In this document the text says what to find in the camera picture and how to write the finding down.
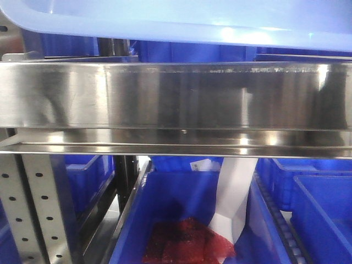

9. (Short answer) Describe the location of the blue bin centre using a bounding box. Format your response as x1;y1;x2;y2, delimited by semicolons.
110;172;291;263

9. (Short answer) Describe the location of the stainless steel shelf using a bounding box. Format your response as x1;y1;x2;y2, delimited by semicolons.
1;62;351;159

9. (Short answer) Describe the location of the blue bin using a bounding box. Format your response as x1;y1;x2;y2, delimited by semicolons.
64;155;114;216
291;175;351;263
110;172;291;263

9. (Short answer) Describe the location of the blue bin left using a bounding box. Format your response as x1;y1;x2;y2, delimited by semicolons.
64;155;114;216

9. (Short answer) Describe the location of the blue plastic tray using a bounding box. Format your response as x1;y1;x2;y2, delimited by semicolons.
1;1;351;52

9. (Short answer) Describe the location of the perforated metal shelf post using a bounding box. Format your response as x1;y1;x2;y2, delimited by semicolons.
1;154;67;263

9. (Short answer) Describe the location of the red mesh bag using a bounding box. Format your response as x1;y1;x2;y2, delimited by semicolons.
142;217;236;263

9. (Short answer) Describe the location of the blue bin right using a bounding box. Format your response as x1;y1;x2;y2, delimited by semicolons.
291;175;351;263

